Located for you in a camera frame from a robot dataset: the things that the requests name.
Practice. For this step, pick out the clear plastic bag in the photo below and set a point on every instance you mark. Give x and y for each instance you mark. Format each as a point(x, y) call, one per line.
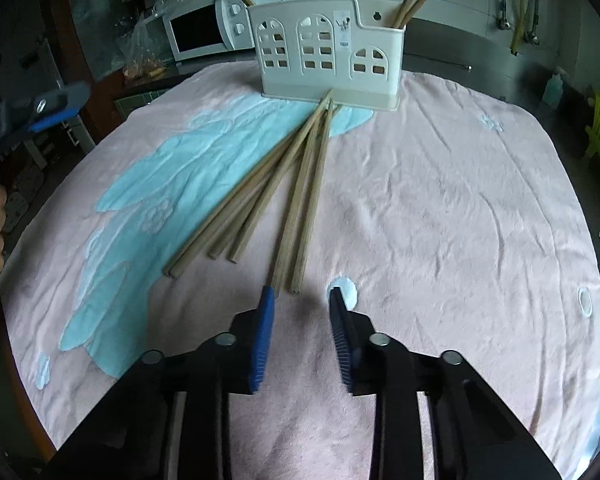
point(140, 35)

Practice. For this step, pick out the white plastic utensil holder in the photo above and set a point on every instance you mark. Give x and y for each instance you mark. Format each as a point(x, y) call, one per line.
point(300, 85)

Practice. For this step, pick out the clear soap bottle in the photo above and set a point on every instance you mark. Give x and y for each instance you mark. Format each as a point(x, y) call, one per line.
point(552, 91)

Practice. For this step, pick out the yellow food piece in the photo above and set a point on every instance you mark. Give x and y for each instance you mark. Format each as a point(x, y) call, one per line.
point(152, 73)

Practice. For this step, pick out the pink printed towel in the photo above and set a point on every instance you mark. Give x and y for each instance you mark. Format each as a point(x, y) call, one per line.
point(430, 210)

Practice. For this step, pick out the yellow gas pipe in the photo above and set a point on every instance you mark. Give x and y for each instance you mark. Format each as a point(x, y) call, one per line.
point(524, 7)

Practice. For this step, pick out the white microwave oven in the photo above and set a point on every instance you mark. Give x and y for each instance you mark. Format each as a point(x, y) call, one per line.
point(195, 30)

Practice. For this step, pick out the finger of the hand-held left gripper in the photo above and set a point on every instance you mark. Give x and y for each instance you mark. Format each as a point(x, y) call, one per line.
point(55, 120)
point(55, 97)

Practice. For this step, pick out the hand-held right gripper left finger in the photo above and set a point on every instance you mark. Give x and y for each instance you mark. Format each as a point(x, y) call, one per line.
point(260, 340)

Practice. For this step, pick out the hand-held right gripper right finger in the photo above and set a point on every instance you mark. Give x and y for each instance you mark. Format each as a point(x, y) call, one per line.
point(341, 340)

